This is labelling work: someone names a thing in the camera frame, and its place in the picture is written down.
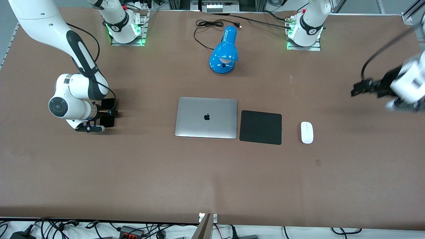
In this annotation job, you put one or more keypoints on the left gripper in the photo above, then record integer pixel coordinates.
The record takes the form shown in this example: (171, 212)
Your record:
(385, 83)

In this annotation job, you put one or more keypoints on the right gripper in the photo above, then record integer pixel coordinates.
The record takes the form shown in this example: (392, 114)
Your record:
(100, 114)

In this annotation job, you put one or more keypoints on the black smartphone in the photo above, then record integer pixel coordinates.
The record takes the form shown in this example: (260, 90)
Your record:
(107, 101)

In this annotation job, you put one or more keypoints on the white computer mouse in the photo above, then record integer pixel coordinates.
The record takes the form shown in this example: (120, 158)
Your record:
(306, 132)

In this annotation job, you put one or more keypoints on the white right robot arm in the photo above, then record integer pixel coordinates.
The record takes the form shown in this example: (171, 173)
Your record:
(36, 20)

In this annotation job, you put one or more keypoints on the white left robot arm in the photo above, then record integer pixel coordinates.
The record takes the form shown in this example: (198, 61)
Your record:
(310, 20)

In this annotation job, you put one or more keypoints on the black mouse pad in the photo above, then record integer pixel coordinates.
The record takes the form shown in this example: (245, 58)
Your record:
(261, 127)

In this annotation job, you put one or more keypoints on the silver closed laptop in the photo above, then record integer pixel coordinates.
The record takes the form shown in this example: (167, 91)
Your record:
(206, 118)

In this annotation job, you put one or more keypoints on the grey box with orange connectors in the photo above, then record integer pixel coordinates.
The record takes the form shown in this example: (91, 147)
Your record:
(132, 231)

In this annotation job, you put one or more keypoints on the blue desk lamp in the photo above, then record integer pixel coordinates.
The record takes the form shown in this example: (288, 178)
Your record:
(224, 53)

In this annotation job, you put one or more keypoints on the white power strip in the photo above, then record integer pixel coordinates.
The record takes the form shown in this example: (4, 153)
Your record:
(214, 6)

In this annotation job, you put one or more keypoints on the black power adapter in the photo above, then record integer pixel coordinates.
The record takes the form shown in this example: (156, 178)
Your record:
(21, 235)

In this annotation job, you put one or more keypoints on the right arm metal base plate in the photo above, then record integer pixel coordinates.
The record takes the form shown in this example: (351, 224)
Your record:
(143, 30)

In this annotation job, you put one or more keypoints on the small white metal bracket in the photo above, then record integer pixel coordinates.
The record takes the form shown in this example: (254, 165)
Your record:
(215, 217)

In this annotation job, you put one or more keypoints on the grey slanted post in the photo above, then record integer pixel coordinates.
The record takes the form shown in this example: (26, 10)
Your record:
(204, 229)

